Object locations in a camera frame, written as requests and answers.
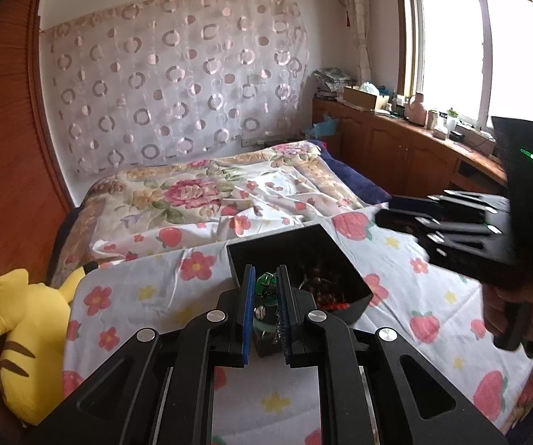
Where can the wood-framed window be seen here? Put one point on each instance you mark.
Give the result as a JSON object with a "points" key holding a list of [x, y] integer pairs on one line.
{"points": [[470, 41]]}

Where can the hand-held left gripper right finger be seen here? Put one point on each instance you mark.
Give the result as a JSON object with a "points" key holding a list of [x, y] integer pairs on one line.
{"points": [[284, 320]]}

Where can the floral rose blanket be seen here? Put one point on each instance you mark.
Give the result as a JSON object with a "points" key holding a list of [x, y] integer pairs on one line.
{"points": [[192, 194]]}

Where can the cardboard tissue box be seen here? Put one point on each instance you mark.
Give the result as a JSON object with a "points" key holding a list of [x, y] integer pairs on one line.
{"points": [[364, 98]]}

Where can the wall socket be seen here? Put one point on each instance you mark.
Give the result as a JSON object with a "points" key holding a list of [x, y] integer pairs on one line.
{"points": [[251, 142]]}

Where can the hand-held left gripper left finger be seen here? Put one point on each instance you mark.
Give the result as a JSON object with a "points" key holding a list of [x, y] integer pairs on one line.
{"points": [[248, 320]]}

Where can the strawberry print bed sheet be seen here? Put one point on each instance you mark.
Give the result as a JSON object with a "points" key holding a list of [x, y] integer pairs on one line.
{"points": [[415, 278]]}

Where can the pink kettle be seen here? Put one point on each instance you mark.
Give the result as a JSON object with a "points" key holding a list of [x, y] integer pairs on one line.
{"points": [[416, 110]]}

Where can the dark blue blanket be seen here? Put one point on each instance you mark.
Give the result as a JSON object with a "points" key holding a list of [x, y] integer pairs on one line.
{"points": [[354, 181]]}

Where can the person's right hand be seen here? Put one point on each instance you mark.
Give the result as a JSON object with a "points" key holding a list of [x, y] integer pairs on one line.
{"points": [[493, 308]]}

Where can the bottle with green cap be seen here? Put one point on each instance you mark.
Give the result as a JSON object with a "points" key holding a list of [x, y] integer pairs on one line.
{"points": [[452, 121]]}

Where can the circle-patterned sheer curtain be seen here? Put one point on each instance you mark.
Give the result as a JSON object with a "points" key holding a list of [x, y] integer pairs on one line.
{"points": [[173, 79]]}

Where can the black box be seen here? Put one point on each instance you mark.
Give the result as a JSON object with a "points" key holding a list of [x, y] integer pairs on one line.
{"points": [[350, 301]]}

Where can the small black device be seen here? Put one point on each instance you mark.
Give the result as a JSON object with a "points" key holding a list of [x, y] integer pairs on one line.
{"points": [[457, 136]]}

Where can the small white tissue box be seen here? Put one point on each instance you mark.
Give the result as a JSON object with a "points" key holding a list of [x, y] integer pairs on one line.
{"points": [[440, 132]]}

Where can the wooden sideboard cabinet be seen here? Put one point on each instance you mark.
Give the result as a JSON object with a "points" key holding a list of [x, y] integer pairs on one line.
{"points": [[387, 148]]}

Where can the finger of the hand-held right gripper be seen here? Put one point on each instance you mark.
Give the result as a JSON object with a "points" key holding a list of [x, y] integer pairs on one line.
{"points": [[415, 205], [401, 221]]}

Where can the beige floral window curtain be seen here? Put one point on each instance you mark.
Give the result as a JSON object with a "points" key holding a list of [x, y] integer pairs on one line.
{"points": [[357, 23]]}

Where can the pile of folded cloths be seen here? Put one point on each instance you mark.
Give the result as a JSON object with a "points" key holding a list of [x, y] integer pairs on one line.
{"points": [[334, 82]]}

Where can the yellow plush toy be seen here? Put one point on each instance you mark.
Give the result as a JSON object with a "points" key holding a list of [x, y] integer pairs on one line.
{"points": [[30, 329]]}

